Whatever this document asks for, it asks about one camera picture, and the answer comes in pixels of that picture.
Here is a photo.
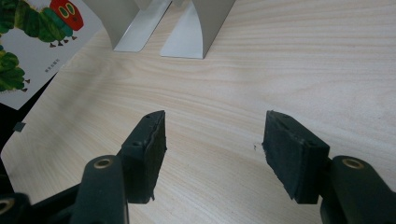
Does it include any grey metal expandable book rack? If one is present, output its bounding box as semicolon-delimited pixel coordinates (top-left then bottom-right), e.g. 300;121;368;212
81;0;236;61

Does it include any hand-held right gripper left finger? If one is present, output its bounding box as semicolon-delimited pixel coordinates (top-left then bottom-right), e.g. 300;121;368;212
119;109;168;205

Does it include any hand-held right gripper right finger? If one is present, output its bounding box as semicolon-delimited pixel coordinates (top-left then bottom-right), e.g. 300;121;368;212
262;109;332;205

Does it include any caterpillar picture book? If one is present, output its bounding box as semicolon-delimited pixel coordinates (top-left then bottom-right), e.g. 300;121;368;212
0;0;104;111

